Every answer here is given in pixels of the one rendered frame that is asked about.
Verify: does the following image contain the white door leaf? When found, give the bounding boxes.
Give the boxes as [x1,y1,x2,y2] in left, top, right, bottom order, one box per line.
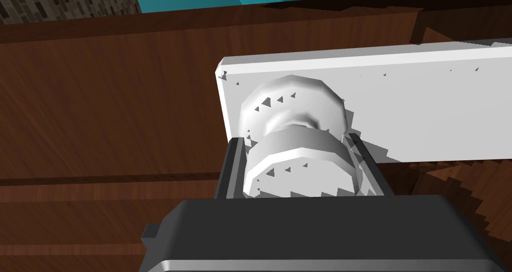
[215,41,512,164]

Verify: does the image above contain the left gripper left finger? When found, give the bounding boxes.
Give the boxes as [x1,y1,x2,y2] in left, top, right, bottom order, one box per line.
[215,137,248,200]

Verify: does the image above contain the white round door knob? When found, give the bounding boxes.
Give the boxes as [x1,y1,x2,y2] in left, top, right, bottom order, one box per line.
[238,75,364,198]

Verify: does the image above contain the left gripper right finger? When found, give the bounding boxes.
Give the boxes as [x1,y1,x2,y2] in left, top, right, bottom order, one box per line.
[346,133,395,197]

